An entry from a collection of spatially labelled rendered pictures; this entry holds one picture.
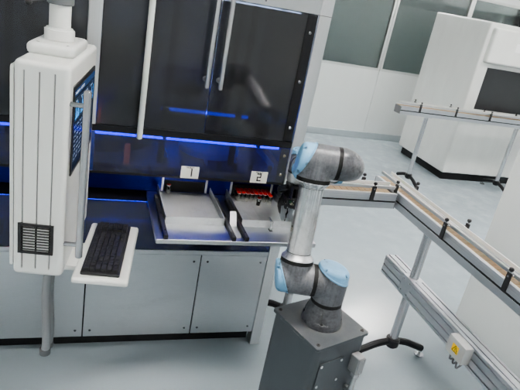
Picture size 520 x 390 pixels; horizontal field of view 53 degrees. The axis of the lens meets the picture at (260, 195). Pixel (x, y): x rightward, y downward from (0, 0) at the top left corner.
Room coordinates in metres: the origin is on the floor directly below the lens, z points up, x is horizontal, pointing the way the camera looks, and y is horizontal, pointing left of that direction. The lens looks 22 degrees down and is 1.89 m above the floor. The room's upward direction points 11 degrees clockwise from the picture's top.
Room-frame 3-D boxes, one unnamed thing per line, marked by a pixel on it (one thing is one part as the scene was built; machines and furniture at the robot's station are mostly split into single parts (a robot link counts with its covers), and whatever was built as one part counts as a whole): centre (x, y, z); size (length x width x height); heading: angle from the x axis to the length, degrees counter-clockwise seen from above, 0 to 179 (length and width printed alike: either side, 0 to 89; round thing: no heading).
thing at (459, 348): (2.06, -1.05, 0.50); 0.12 x 0.05 x 0.09; 20
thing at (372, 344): (2.57, -0.93, 0.07); 0.50 x 0.08 x 0.14; 110
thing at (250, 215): (2.30, -0.01, 0.90); 0.34 x 0.26 x 0.04; 20
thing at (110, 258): (1.81, 0.55, 0.82); 0.40 x 0.14 x 0.02; 11
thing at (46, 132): (1.79, 0.77, 1.19); 0.50 x 0.19 x 0.78; 11
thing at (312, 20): (2.42, -0.08, 1.40); 0.04 x 0.01 x 0.80; 110
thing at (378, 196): (2.73, -0.42, 0.92); 0.69 x 0.16 x 0.16; 110
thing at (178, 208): (2.18, 0.31, 0.90); 0.34 x 0.26 x 0.04; 20
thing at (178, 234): (2.18, 0.13, 0.87); 0.70 x 0.48 x 0.02; 110
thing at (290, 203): (2.15, -0.14, 1.05); 0.09 x 0.08 x 0.12; 20
